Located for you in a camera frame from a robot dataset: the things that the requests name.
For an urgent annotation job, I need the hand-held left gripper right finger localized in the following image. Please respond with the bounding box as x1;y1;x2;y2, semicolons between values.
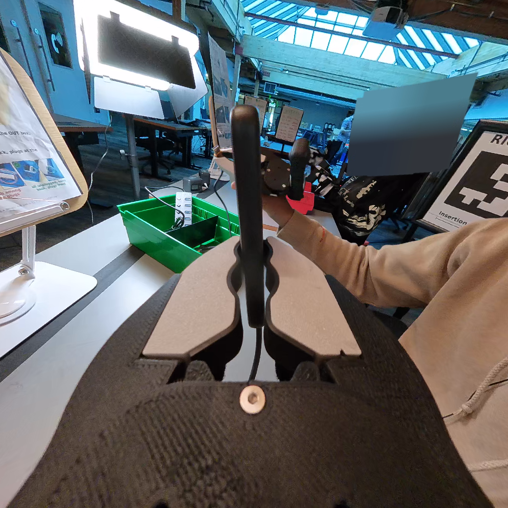
264;237;362;360

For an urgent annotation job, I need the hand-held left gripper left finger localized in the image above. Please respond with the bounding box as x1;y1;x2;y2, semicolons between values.
142;237;243;360

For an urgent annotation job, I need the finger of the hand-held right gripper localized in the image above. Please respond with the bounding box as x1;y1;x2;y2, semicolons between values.
210;151;235;179

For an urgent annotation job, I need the black usb hub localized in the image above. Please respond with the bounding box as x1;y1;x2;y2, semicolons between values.
230;105;266;328

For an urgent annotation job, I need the black hub cable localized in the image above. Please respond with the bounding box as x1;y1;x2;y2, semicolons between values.
248;325;263;385

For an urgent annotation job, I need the green plastic bin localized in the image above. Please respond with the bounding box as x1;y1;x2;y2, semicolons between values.
117;193;242;274

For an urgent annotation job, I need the person's right forearm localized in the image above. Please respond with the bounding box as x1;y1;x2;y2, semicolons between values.
278;210;508;309

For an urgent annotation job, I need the white usb hub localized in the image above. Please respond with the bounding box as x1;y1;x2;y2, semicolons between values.
175;192;194;228

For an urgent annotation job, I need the person's right hand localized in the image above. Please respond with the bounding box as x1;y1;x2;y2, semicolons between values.
262;193;297;228

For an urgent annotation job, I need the black power adapter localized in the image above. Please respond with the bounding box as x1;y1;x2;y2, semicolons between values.
183;171;211;195

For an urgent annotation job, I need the red plastic bin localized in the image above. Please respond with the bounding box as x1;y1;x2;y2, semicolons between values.
286;190;316;215

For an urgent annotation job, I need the whiteboard on stand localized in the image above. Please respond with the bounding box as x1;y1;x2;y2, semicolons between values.
275;105;304;143
243;95;269;133

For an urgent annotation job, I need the wooden background desk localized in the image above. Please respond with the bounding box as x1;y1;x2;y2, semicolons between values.
133;117;213;181
53;113;108;207

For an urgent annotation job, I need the black office chair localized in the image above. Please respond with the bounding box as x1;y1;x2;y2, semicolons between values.
137;135;175;179

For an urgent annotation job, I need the white wooden document stand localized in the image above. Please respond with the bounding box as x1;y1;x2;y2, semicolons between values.
208;34;235;175

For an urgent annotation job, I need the bright light panel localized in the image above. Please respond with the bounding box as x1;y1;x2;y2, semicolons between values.
73;0;209;201

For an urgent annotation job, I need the instruction sheet on stand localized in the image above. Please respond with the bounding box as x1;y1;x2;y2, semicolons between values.
0;48;98;358

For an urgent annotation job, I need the person's beige hoodie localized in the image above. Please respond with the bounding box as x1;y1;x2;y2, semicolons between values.
399;216;508;508

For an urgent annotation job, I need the printed instruction sheet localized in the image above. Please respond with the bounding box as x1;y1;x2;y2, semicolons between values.
0;60;82;223

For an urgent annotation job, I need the black white marker sign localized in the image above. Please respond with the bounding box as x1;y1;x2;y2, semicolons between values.
413;119;508;234

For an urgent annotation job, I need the dark hub cable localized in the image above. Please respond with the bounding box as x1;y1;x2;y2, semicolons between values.
144;186;185;234

